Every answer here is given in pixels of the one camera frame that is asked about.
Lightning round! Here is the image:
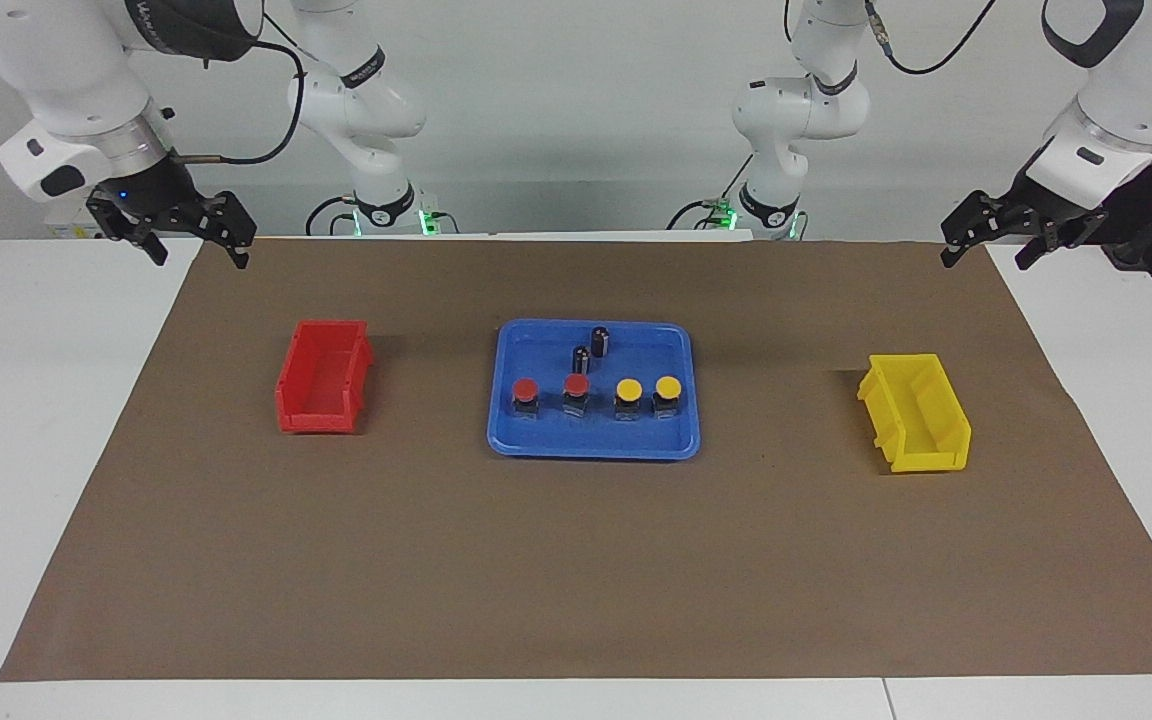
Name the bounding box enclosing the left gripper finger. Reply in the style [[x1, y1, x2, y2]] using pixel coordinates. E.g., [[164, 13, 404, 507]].
[[940, 190, 1012, 269], [1014, 215, 1087, 271]]

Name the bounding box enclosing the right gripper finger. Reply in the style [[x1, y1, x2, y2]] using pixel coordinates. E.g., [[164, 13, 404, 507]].
[[86, 195, 169, 266], [198, 190, 257, 269]]

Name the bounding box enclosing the red plastic bin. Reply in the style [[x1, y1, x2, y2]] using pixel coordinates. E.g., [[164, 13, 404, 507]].
[[274, 320, 375, 435]]

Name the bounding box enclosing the yellow plastic bin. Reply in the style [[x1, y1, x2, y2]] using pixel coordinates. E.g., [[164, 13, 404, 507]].
[[856, 353, 973, 474]]

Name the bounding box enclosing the blue plastic tray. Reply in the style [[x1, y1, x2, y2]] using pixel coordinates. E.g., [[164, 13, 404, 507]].
[[486, 318, 702, 461]]

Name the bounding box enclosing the brown paper table mat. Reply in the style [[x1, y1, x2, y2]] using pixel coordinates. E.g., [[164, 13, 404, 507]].
[[0, 238, 1152, 683]]

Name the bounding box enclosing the black right base cable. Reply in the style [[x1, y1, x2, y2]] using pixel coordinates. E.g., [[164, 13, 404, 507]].
[[304, 195, 359, 237]]

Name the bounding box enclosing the black base cable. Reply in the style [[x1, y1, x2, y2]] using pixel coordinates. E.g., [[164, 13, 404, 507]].
[[664, 155, 755, 231], [304, 195, 359, 237]]

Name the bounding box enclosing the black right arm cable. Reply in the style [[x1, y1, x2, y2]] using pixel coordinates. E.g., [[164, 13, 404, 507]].
[[171, 10, 309, 166]]

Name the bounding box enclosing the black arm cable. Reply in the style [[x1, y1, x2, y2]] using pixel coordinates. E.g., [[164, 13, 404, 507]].
[[864, 0, 999, 77], [171, 10, 309, 166]]

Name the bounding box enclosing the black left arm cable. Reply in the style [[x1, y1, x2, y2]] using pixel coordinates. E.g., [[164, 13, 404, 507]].
[[864, 0, 999, 77]]

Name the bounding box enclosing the black left base cable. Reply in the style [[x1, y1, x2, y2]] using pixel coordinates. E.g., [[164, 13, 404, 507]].
[[664, 155, 755, 231]]

